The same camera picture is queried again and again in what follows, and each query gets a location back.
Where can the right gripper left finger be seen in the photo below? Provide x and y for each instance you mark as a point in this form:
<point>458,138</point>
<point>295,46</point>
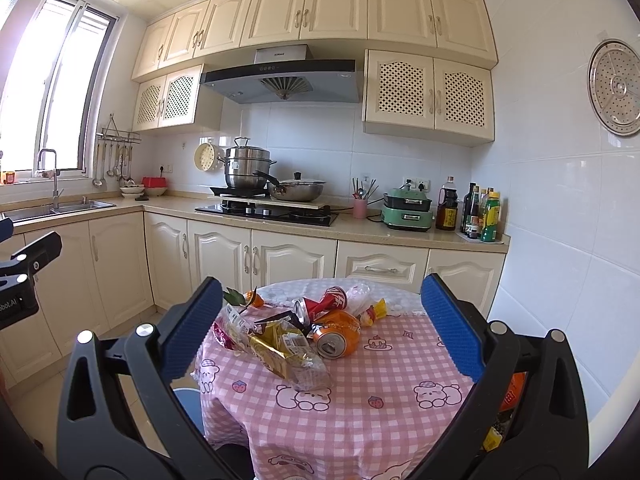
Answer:
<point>97,435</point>

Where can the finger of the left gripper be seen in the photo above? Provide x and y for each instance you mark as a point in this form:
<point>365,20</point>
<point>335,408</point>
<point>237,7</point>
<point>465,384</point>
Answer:
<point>6,229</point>
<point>33,257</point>

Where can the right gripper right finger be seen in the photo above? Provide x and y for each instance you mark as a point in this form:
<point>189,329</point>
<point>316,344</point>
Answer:
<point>548,436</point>

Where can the gold snack wrapper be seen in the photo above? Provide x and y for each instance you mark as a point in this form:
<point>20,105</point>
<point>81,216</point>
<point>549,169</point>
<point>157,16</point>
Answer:
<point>286,352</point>

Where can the yellow pink snack bag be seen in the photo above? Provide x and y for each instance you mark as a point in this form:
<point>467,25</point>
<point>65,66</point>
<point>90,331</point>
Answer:
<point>373,314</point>

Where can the crushed orange soda can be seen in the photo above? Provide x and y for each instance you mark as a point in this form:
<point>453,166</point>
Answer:
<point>336,334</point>

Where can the clear plastic wrapper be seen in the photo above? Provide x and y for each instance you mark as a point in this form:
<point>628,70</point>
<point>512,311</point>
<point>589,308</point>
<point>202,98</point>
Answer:
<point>358,299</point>

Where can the crushed red cola can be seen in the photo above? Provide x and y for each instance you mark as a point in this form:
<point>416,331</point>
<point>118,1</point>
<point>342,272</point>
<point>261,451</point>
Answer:
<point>308,310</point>

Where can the orange mandarin peel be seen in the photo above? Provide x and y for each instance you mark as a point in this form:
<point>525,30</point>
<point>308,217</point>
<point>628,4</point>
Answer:
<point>243,299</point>

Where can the steel kitchen sink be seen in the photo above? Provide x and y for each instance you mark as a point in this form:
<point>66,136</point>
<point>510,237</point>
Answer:
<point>49,210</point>

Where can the chrome kitchen faucet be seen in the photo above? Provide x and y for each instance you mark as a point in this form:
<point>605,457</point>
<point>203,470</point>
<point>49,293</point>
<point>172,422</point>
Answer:
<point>51,174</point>

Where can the kitchen window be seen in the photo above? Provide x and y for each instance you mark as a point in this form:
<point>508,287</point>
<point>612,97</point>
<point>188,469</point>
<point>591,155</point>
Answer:
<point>46,101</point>

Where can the cream lower cabinets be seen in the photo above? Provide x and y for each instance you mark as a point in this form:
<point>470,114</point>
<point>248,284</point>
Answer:
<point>118,265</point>

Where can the cream cabinets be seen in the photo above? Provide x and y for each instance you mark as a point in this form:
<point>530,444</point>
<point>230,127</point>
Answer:
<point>425,65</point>
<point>118,265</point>

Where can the red bowl lid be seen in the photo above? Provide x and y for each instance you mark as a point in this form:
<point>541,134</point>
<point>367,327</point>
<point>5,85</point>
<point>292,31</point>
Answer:
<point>154,186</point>

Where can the hanging utensil rack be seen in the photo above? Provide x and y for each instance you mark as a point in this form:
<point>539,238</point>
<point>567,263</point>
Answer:
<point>113,155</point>

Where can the pink checked tablecloth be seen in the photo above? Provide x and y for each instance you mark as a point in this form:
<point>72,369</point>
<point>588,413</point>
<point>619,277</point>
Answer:
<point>386,407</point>

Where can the green yellow bottle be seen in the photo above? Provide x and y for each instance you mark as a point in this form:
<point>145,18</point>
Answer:
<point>491,217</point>

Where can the stainless steel steamer pot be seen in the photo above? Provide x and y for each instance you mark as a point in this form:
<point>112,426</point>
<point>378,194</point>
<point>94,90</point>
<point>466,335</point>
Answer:
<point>245,165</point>

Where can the dark glass sauce bottle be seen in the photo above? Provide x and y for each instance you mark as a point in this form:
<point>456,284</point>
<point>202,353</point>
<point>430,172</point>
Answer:
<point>471,224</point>

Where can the dark soy sauce bottle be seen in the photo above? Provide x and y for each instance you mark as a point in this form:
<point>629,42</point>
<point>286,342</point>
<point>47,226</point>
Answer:
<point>447,206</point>

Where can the steel wok with lid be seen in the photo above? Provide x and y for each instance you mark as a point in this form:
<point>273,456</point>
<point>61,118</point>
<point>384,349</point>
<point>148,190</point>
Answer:
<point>296,190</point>

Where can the green electric grill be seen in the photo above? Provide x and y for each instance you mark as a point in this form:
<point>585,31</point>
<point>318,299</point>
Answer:
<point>407,208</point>

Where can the black gas stove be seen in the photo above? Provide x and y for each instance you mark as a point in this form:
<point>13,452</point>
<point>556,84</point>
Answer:
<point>261,206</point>

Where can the pink utensil cup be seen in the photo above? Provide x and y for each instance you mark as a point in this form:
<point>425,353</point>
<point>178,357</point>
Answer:
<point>362,191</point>

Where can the black range hood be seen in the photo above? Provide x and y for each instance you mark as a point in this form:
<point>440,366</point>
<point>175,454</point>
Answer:
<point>287,74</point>

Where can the round steel steamer tray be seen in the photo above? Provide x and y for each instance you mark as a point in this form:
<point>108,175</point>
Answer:
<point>613,86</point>

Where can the cream upper cabinets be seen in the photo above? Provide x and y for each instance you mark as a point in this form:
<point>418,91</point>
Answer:
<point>425,65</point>

